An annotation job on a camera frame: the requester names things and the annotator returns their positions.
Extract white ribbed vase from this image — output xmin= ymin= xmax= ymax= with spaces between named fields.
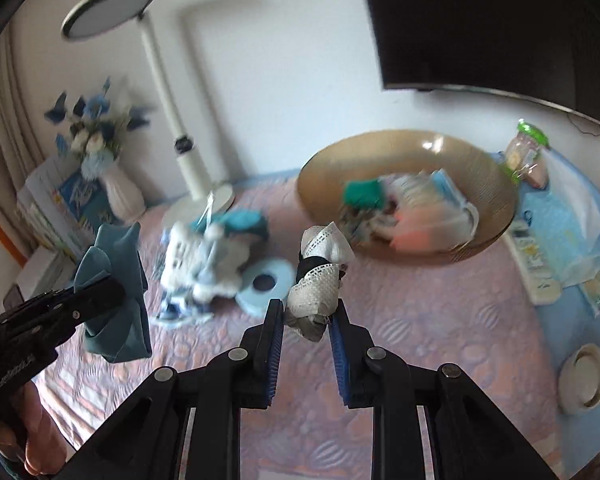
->
xmin=100 ymin=165 xmax=147 ymax=223

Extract blue printed packet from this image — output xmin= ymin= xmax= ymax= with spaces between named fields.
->
xmin=512 ymin=225 xmax=563 ymax=306

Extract teal cloth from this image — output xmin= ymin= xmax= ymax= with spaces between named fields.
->
xmin=72 ymin=222 xmax=153 ymax=363

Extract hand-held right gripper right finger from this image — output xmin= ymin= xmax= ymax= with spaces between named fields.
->
xmin=327 ymin=297 xmax=558 ymax=480

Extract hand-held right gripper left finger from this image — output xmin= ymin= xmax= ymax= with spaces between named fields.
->
xmin=67 ymin=297 xmax=287 ymax=480

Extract blue face mask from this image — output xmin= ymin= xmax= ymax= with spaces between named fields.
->
xmin=430 ymin=170 xmax=481 ymax=248

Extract blue and white artificial flowers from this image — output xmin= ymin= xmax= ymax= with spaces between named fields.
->
xmin=42 ymin=77 xmax=153 ymax=178

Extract pink patterned blanket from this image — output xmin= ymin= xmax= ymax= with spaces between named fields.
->
xmin=30 ymin=172 xmax=563 ymax=480

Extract amber ribbed glass bowl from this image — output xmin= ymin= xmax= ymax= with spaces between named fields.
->
xmin=297 ymin=130 xmax=521 ymax=266

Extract row of books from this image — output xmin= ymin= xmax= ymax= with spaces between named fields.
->
xmin=15 ymin=155 xmax=113 ymax=261

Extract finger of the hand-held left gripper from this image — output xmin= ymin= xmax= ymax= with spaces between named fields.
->
xmin=0 ymin=277 xmax=127 ymax=346

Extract light blue tablecloth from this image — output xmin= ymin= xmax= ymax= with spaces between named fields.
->
xmin=500 ymin=147 xmax=600 ymax=476

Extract white lace hair tie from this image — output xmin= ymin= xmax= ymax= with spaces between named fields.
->
xmin=286 ymin=221 xmax=357 ymax=343

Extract white ceramic bowl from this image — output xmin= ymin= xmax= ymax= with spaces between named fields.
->
xmin=560 ymin=342 xmax=600 ymax=416

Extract black monitor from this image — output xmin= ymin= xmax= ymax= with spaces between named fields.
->
xmin=355 ymin=0 xmax=600 ymax=136

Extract light blue ring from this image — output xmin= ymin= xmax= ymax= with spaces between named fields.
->
xmin=236 ymin=257 xmax=297 ymax=318

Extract jar with green lid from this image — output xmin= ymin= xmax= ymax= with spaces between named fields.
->
xmin=502 ymin=119 xmax=551 ymax=186

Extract white desk lamp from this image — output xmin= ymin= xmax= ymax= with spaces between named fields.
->
xmin=61 ymin=0 xmax=236 ymax=221

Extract white box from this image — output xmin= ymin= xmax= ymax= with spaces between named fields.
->
xmin=20 ymin=247 xmax=76 ymax=306

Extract clear plastic bag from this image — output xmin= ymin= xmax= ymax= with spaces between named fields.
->
xmin=545 ymin=152 xmax=600 ymax=286

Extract white and blue plush toy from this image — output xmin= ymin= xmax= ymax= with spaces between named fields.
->
xmin=152 ymin=220 xmax=246 ymax=328

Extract beige curtain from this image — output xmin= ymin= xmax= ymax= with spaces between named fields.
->
xmin=0 ymin=25 xmax=46 ymax=181

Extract teal drawstring pouch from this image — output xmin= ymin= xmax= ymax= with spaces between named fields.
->
xmin=195 ymin=207 xmax=271 ymax=251

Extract person's left hand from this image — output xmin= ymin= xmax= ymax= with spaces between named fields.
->
xmin=0 ymin=385 xmax=68 ymax=478

